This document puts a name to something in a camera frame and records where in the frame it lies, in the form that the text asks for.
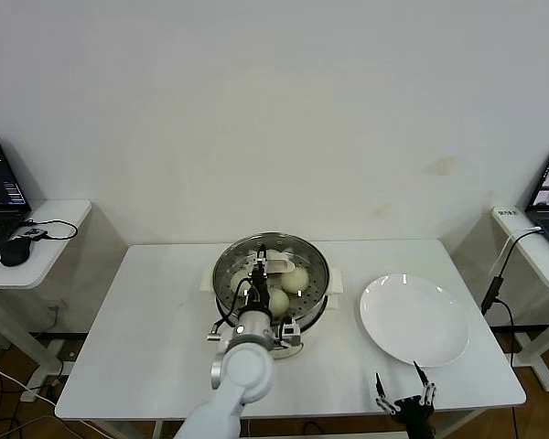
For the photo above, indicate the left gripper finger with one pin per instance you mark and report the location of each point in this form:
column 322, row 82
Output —
column 262, row 253
column 258, row 269

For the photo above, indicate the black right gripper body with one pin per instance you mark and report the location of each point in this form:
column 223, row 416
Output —
column 414, row 414

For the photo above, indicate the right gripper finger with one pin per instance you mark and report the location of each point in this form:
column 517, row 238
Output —
column 380, row 388
column 422, row 375

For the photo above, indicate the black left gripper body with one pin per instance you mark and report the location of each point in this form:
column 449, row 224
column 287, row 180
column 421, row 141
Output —
column 258, row 292

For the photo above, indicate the white steamed baozi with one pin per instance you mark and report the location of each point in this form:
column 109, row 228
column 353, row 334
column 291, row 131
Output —
column 295, row 280
column 237, row 280
column 276, row 253
column 280, row 302

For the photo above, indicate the round glass pot lid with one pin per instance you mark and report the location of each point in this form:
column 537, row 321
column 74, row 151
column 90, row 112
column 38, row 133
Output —
column 281, row 265

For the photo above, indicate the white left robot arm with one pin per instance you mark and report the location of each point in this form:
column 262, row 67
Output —
column 244, row 370

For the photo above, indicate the stainless steel steamer basket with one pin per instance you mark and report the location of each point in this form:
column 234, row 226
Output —
column 313, row 311

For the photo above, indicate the white round plate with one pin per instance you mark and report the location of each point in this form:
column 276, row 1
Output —
column 412, row 320

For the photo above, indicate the cream electric cooker base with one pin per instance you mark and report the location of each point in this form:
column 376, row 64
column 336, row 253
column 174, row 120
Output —
column 308, row 337

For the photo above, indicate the white label sticker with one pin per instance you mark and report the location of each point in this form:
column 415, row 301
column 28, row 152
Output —
column 506, row 213

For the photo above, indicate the white side table with mouse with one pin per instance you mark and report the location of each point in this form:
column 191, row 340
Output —
column 50, row 256

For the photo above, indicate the black computer mouse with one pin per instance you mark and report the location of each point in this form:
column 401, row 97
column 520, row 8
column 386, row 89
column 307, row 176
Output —
column 14, row 251

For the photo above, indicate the black laptop beside mouse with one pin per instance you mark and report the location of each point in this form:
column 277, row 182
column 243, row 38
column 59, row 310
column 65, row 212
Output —
column 0, row 183

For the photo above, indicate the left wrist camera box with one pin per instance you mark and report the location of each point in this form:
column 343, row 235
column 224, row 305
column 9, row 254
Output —
column 290, row 336

